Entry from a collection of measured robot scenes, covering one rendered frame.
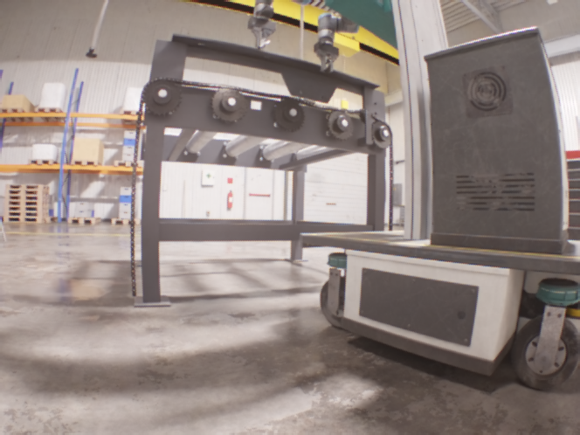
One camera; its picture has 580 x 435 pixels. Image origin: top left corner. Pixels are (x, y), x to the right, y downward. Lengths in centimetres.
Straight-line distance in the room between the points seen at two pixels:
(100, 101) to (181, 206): 459
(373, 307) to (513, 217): 42
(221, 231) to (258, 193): 972
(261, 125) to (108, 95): 986
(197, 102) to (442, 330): 124
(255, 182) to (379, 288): 1032
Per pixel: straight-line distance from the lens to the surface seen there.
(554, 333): 76
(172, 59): 146
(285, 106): 147
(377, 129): 179
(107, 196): 1040
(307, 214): 1190
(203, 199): 1053
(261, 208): 1106
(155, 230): 127
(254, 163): 241
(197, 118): 137
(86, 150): 923
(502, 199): 75
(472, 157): 78
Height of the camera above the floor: 39
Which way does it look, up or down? 1 degrees down
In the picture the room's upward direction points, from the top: 2 degrees clockwise
